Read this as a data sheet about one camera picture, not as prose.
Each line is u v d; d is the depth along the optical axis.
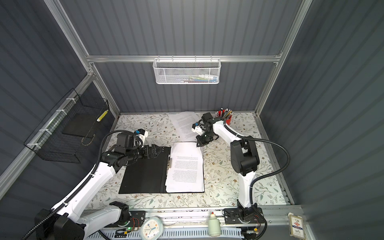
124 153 0.59
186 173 0.89
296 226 0.70
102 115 0.82
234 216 0.74
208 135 0.80
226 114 1.01
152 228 0.69
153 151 0.69
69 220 0.39
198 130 0.88
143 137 0.72
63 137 0.72
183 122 1.16
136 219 0.72
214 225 0.65
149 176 0.89
